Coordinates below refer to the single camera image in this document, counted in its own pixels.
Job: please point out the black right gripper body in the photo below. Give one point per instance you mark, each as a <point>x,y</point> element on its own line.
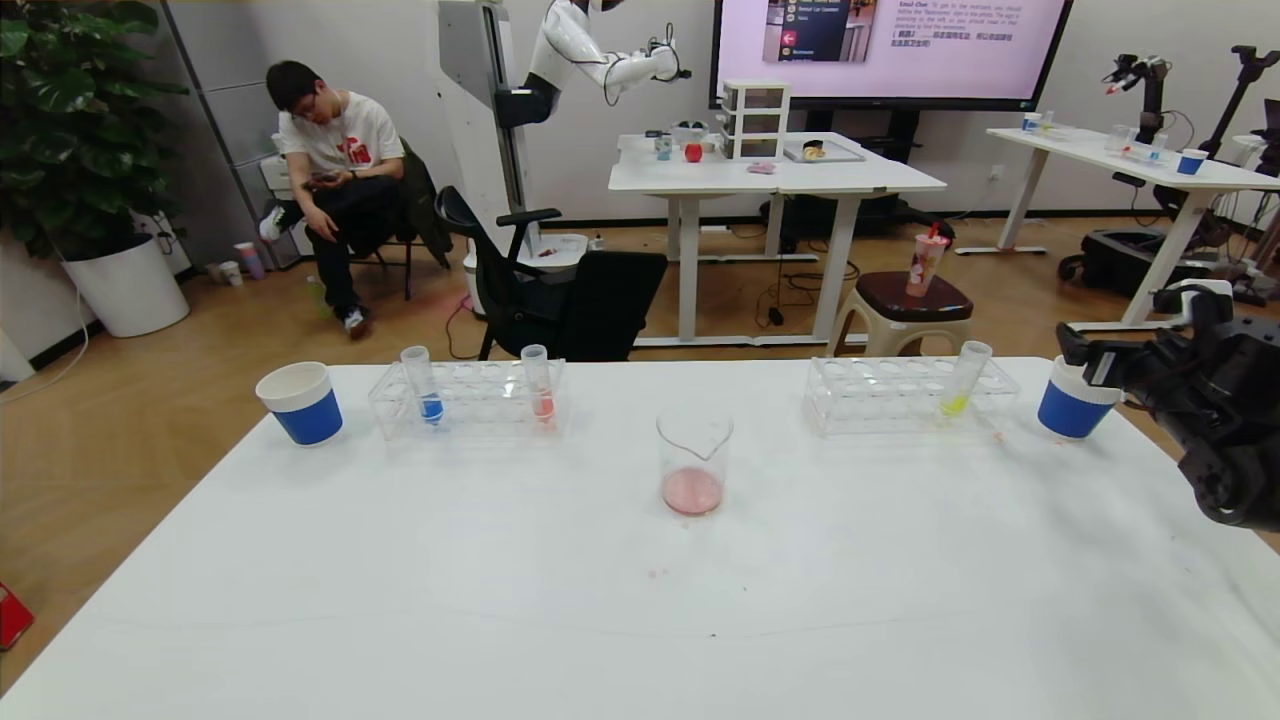
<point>1103,364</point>

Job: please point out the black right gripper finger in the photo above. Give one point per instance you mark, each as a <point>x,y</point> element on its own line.
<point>1073,343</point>
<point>1155,390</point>

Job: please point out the blue pigment test tube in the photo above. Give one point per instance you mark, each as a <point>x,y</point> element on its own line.
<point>430,400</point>

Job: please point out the black wheeled robot base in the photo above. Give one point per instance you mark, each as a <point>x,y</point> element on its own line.
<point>1110,265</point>

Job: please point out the black background robot arm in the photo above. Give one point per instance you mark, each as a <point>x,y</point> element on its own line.
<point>1152,100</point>

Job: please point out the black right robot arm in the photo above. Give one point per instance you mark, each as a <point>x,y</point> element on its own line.
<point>1240,480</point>

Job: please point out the yellow pigment test tube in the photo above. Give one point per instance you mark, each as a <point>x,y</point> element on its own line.
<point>955,400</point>

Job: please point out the clear acrylic test tube rack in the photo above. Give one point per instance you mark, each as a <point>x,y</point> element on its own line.
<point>480,400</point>
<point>880,395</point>

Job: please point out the small clear tube rack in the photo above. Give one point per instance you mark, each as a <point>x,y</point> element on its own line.
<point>1135,148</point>

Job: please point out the clear glass beaker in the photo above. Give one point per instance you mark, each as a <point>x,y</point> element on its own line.
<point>693,490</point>

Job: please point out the blue white paper cup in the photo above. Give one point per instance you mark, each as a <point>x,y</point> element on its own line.
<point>1065,415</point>
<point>305,415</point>

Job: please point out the brown topped plastic stool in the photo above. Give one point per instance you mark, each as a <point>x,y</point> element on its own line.
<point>915,300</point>

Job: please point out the pink drink cup with straw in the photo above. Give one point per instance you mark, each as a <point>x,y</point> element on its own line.
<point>922,268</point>

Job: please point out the white standing desk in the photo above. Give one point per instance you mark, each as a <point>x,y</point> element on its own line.
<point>760,178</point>
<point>1150,168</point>

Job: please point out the small blue paper cup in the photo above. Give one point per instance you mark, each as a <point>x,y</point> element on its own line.
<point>1188,162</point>

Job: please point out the black screen stand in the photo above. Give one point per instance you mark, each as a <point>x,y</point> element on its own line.
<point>890,123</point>

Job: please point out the grey metal tray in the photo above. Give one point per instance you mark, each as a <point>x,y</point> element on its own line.
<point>840,155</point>

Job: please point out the white drawer organizer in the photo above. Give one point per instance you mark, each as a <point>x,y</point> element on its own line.
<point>755,120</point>

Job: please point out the small blue glass jar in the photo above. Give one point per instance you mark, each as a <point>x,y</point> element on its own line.
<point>663,147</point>

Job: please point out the black padded office chair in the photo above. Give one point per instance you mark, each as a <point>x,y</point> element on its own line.
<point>620,300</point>

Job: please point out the black mesh office chair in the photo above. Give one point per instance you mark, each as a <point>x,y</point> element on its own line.
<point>500,290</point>

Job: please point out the white humanoid robot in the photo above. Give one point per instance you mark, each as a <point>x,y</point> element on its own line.
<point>480,90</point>

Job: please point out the dark green jacket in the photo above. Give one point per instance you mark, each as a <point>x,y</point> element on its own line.
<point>425,200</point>

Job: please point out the black metal chair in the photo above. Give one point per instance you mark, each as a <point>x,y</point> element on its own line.
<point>408,270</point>

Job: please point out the green plastic bottle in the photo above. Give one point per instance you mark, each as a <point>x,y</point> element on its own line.
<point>320,298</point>

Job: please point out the man in white shirt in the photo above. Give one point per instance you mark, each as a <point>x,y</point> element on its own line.
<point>340,140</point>

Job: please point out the white drawer cabinet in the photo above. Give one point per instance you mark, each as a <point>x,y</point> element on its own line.
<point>278,178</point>

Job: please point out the purple cup stack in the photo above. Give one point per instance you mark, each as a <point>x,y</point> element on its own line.
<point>250,262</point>

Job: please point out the small white paper cup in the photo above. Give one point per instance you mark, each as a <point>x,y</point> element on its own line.
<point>230,274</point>

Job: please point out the grey metal cabinet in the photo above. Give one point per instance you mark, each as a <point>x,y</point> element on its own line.
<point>220,120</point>

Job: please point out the white plant pot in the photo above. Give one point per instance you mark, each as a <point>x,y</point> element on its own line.
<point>125,290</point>

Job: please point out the green leafy plant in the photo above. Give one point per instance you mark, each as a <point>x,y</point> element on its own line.
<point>70,120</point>

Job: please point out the red flat object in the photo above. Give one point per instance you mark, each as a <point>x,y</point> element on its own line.
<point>12,615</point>

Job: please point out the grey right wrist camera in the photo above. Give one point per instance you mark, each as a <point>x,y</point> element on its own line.
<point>1195,298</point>

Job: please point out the large wall display screen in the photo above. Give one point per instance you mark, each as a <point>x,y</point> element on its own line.
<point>950,70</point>

